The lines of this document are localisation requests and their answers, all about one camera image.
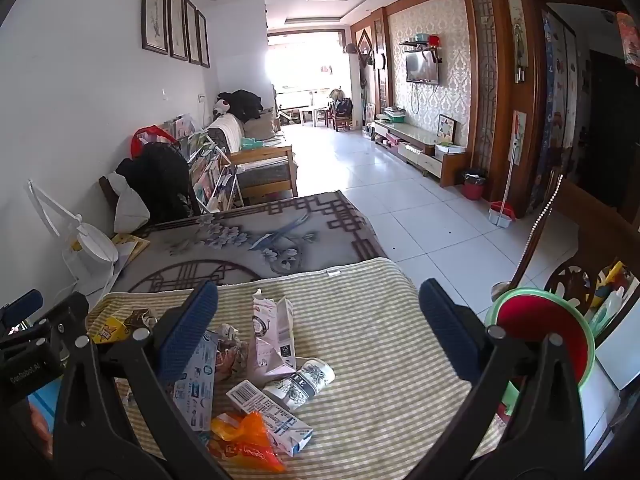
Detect yellow snack packet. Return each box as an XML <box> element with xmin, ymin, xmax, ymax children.
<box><xmin>87</xmin><ymin>316</ymin><xmax>133</xmax><ymax>346</ymax></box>

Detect pink white milk carton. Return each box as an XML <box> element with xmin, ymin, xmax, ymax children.
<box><xmin>247</xmin><ymin>290</ymin><xmax>298</xmax><ymax>386</ymax></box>

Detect small red waste bin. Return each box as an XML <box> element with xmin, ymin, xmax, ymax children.
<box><xmin>460</xmin><ymin>170</ymin><xmax>487</xmax><ymax>202</ymax></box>

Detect black clothes pile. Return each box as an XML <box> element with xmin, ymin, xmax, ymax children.
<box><xmin>217</xmin><ymin>89</ymin><xmax>264</xmax><ymax>122</ymax></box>

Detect wooden sofa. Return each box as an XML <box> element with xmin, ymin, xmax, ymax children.
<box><xmin>207</xmin><ymin>112</ymin><xmax>300</xmax><ymax>206</ymax></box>

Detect colourful framed puzzle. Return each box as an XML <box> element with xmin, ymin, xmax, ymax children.
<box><xmin>436</xmin><ymin>114</ymin><xmax>457</xmax><ymax>145</ymax></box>

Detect television cabinet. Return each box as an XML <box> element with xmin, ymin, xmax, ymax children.
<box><xmin>372</xmin><ymin>119</ymin><xmax>468</xmax><ymax>188</ymax></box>

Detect orange plastic bag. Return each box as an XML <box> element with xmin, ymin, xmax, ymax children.
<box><xmin>207</xmin><ymin>410</ymin><xmax>286</xmax><ymax>473</ymax></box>

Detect small brown wrapper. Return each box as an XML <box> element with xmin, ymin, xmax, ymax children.
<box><xmin>122</xmin><ymin>307</ymin><xmax>161</xmax><ymax>333</ymax></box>

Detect white desk lamp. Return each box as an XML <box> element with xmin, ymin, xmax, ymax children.
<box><xmin>27</xmin><ymin>180</ymin><xmax>132</xmax><ymax>291</ymax></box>

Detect wall shelf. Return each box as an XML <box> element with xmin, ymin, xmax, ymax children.
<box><xmin>399</xmin><ymin>34</ymin><xmax>445</xmax><ymax>63</ymax></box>

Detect yellow striped table cloth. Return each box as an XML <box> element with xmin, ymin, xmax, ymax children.
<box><xmin>87</xmin><ymin>257</ymin><xmax>506</xmax><ymax>480</ymax></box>

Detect book rack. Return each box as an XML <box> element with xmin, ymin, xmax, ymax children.
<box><xmin>172</xmin><ymin>112</ymin><xmax>246</xmax><ymax>213</ymax></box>

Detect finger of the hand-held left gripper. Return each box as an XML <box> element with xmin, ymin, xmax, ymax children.
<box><xmin>0</xmin><ymin>289</ymin><xmax>45</xmax><ymax>333</ymax></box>
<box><xmin>0</xmin><ymin>292</ymin><xmax>91</xmax><ymax>361</ymax></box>

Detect carved wooden chair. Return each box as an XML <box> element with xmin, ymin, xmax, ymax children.
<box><xmin>507</xmin><ymin>172</ymin><xmax>640</xmax><ymax>341</ymax></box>

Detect grey floral blanket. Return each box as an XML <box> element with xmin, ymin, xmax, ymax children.
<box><xmin>112</xmin><ymin>190</ymin><xmax>388</xmax><ymax>293</ymax></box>

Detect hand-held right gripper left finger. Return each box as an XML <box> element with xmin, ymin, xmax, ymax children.
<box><xmin>52</xmin><ymin>280</ymin><xmax>236</xmax><ymax>480</ymax></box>

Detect red hanging ornament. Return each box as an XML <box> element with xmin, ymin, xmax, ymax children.
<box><xmin>615</xmin><ymin>10</ymin><xmax>640</xmax><ymax>68</ymax></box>

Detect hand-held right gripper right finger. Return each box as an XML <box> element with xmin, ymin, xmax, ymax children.
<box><xmin>405</xmin><ymin>277</ymin><xmax>586</xmax><ymax>480</ymax></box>

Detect white bag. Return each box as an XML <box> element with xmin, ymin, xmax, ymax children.
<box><xmin>105</xmin><ymin>172</ymin><xmax>151</xmax><ymax>233</ymax></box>

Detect wall television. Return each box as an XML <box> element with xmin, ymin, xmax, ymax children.
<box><xmin>405</xmin><ymin>51</ymin><xmax>441</xmax><ymax>86</ymax></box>

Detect blue patterned door curtain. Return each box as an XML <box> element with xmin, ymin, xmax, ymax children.
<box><xmin>530</xmin><ymin>10</ymin><xmax>581</xmax><ymax>211</ymax></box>

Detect mop with red bucket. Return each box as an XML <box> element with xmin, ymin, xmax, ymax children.
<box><xmin>487</xmin><ymin>112</ymin><xmax>518</xmax><ymax>226</ymax></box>

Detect white low table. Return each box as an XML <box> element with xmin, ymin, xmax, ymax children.
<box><xmin>300</xmin><ymin>105</ymin><xmax>328</xmax><ymax>127</ymax></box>

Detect yellow paper envelopes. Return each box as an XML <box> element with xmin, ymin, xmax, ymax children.
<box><xmin>110</xmin><ymin>232</ymin><xmax>151</xmax><ymax>266</ymax></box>

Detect small red wooden chair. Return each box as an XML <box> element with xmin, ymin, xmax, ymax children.
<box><xmin>325</xmin><ymin>102</ymin><xmax>353</xmax><ymax>133</ymax></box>

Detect large framed picture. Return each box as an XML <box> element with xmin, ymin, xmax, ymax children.
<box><xmin>141</xmin><ymin>0</ymin><xmax>168</xmax><ymax>55</ymax></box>

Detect white blue carton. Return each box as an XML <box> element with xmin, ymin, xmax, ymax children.
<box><xmin>226</xmin><ymin>379</ymin><xmax>313</xmax><ymax>456</ymax></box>

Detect red bin with green rim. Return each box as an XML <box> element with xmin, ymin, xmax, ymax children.
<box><xmin>484</xmin><ymin>287</ymin><xmax>597</xmax><ymax>416</ymax></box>

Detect patterned paper cup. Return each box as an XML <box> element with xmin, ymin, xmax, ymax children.
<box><xmin>262</xmin><ymin>357</ymin><xmax>336</xmax><ymax>411</ymax></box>

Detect red bag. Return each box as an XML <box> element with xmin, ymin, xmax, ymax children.
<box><xmin>131</xmin><ymin>126</ymin><xmax>178</xmax><ymax>158</ymax></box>

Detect white wrapper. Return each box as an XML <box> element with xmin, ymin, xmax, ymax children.
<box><xmin>215</xmin><ymin>322</ymin><xmax>251</xmax><ymax>386</ymax></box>

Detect black jacket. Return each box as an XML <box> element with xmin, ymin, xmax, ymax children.
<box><xmin>116</xmin><ymin>142</ymin><xmax>201</xmax><ymax>223</ymax></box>

